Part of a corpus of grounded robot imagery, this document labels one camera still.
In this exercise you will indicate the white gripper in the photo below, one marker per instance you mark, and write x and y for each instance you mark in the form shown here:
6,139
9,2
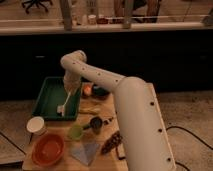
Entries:
72,82

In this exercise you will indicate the white brush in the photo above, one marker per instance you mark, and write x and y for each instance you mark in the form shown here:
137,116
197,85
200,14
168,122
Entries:
61,108

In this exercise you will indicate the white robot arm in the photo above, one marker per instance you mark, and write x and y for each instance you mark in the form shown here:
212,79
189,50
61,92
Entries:
140,121

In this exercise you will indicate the green plastic tray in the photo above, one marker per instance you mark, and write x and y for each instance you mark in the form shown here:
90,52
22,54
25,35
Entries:
52,95

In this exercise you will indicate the orange round fruit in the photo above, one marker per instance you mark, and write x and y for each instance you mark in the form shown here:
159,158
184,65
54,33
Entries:
87,90

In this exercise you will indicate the dark teal bowl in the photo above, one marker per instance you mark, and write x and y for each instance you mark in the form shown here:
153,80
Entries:
99,92

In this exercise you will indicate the dark metal measuring cup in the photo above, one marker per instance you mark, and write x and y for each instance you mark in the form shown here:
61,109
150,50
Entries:
95,124

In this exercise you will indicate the green measuring cup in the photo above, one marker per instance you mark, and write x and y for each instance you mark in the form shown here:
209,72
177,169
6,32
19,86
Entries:
75,132

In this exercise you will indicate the white paper cup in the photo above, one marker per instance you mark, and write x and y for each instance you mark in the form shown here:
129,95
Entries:
36,125

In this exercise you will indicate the white jar on shelf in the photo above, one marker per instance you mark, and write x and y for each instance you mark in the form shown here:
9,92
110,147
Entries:
92,19

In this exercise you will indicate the wooden board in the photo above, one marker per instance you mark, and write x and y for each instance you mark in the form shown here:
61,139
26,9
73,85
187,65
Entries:
74,146

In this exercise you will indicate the brown beaded object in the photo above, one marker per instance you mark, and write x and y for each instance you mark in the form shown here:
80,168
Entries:
112,142

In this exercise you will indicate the orange bowl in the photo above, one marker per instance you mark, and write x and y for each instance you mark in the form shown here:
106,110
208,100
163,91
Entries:
48,150

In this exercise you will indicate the grey folded cloth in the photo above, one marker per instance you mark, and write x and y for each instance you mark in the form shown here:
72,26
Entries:
85,153

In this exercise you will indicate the office chair base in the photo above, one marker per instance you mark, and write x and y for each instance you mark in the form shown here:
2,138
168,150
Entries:
29,3

